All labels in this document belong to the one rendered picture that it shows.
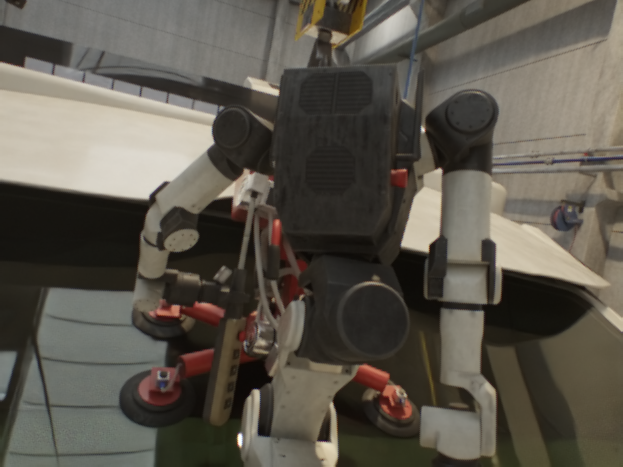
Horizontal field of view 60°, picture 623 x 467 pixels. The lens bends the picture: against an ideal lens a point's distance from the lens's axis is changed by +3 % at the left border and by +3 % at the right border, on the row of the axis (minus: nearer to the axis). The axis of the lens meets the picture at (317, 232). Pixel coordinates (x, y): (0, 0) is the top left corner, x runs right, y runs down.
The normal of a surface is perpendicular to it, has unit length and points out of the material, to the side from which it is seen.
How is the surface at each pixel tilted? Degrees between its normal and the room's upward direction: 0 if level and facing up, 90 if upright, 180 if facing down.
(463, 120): 73
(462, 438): 85
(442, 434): 85
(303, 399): 121
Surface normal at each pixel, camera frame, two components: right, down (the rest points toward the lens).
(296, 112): -0.23, -0.30
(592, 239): 0.32, 0.09
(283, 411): 0.07, 0.57
